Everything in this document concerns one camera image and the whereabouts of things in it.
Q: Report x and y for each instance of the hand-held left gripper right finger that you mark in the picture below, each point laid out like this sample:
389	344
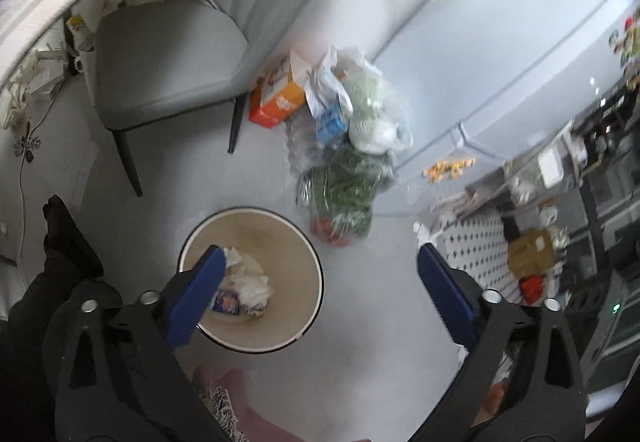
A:
447	294

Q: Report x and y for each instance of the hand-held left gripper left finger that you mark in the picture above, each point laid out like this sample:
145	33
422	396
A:
195	294

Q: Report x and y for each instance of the purple tissue packet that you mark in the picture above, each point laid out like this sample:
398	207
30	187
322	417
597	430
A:
226	302

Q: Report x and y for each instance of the cream round trash bin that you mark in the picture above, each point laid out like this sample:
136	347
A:
290	272

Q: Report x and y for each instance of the black and white patterned mat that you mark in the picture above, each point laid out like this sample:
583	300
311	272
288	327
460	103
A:
475	252

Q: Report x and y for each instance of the brown cardboard box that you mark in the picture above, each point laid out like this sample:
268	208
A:
531	249

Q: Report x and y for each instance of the clear bag of green vegetables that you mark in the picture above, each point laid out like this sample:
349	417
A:
345	192

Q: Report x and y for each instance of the person's dark trousers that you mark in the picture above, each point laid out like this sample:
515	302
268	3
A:
45	302

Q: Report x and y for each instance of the white plastic bag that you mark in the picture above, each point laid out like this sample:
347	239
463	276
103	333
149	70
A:
372	107

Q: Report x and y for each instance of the blue and white carton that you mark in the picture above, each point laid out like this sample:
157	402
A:
332	124

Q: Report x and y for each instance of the orange carton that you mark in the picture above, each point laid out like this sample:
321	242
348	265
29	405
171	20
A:
277	97

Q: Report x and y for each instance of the white fridge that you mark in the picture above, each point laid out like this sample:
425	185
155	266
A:
510	72

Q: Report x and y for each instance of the grey upholstered chair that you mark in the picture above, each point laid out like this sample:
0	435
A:
175	57

